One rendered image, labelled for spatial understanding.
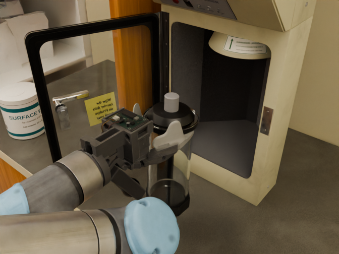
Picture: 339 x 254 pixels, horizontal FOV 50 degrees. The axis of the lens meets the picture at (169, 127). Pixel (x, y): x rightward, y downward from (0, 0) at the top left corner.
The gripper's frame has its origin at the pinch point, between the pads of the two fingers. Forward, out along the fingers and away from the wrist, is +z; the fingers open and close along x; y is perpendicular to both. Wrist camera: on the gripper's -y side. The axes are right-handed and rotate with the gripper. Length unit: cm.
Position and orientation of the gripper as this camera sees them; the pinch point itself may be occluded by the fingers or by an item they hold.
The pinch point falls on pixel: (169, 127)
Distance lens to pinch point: 71.3
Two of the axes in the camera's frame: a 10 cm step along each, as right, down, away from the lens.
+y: 0.0, -8.3, -5.5
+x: -7.7, -3.5, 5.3
